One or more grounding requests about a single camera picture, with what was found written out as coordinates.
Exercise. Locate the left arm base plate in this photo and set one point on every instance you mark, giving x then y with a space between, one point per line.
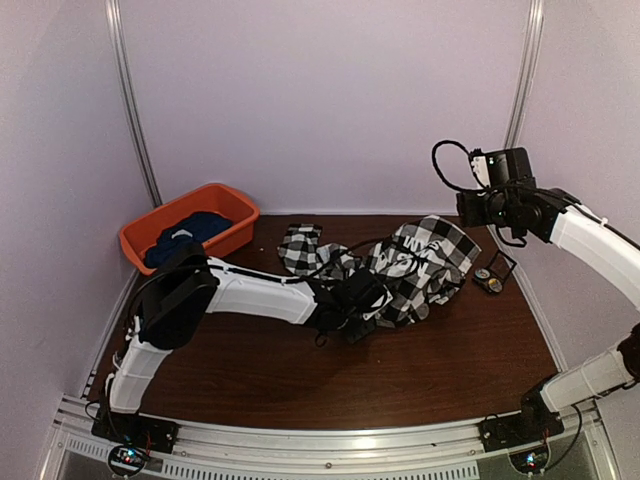
142 432

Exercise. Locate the orange plastic basin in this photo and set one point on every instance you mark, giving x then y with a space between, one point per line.
138 236

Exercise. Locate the aluminium front rail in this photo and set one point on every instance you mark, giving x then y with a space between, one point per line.
441 451

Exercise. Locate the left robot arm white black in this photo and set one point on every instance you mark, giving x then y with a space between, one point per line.
170 305

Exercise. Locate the small black brooch box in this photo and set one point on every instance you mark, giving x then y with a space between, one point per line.
509 263

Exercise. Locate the dark blue garment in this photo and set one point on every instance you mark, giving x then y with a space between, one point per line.
198 227

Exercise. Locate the left aluminium corner post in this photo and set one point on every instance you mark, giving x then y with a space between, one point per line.
118 41

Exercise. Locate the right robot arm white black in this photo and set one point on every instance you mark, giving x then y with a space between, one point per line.
508 197

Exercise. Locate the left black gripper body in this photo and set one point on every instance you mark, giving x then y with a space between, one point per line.
356 335

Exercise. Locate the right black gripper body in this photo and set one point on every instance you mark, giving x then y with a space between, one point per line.
474 217

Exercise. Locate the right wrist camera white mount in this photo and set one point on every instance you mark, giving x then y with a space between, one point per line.
479 168

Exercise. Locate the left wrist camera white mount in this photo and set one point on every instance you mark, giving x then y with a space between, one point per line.
382 298

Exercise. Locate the aluminium corner post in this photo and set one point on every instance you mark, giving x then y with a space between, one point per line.
118 41
527 70

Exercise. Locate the black white checkered shirt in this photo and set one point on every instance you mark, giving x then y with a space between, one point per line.
422 262

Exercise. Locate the right aluminium corner post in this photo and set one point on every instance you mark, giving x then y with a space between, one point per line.
527 70

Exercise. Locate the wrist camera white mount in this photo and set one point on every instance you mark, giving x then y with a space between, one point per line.
382 298
479 168

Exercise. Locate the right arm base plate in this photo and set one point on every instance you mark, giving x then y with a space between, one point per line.
515 430

